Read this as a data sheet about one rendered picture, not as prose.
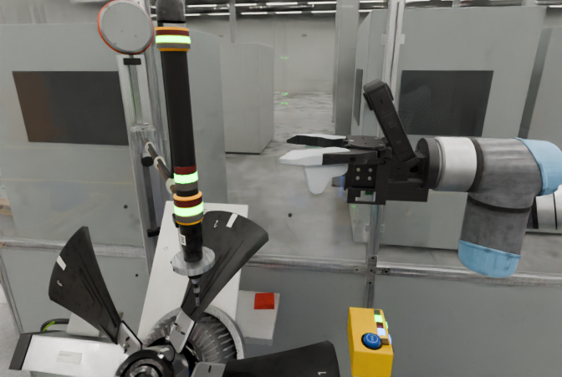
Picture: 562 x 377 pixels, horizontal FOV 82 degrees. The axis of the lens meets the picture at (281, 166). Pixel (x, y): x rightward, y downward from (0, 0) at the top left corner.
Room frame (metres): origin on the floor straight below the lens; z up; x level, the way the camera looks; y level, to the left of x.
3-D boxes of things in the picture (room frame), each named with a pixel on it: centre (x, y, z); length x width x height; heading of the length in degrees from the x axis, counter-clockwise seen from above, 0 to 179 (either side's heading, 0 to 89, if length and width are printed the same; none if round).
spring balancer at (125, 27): (1.10, 0.49, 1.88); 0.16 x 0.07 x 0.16; 118
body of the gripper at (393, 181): (0.44, -0.15, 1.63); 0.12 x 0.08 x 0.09; 83
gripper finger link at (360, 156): (0.41, -0.09, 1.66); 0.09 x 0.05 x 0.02; 110
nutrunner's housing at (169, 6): (0.47, 0.15, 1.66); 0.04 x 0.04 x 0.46
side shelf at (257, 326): (1.03, 0.20, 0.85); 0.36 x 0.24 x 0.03; 83
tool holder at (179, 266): (0.48, 0.15, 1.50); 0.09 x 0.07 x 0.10; 28
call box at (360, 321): (0.72, -0.25, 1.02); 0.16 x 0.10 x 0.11; 173
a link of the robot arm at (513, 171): (0.42, -0.31, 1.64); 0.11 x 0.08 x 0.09; 83
